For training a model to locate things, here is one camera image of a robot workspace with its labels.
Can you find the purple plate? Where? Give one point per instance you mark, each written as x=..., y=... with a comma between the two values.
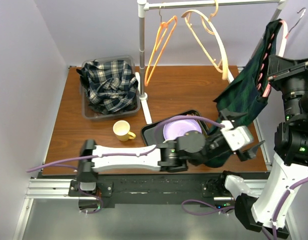
x=179, y=128

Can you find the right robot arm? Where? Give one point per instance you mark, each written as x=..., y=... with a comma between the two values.
x=267, y=211

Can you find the black mounting base plate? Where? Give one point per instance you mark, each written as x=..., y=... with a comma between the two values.
x=159, y=189

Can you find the pink hanger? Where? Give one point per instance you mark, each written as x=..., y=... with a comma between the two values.
x=281, y=42

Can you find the yellow mug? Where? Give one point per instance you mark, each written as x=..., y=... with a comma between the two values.
x=121, y=129

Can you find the aluminium frame rail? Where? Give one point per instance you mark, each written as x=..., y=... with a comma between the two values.
x=44, y=189

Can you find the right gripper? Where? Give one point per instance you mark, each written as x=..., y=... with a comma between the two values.
x=282, y=68

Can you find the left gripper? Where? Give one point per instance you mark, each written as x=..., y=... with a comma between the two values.
x=248, y=152

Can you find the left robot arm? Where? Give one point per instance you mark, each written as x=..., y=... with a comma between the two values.
x=172, y=155

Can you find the white metal clothes rack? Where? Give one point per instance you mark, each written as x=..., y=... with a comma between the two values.
x=144, y=6

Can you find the orange plastic hanger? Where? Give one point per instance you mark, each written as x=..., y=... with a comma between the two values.
x=164, y=33

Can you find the black tray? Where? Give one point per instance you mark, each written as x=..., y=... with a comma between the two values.
x=149, y=134

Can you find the navy white plaid skirt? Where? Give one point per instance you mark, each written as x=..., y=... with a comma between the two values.
x=110, y=87

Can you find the clear plastic bin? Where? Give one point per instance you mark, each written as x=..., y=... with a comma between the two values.
x=88, y=113

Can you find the green plaid skirt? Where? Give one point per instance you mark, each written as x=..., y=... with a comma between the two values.
x=246, y=93

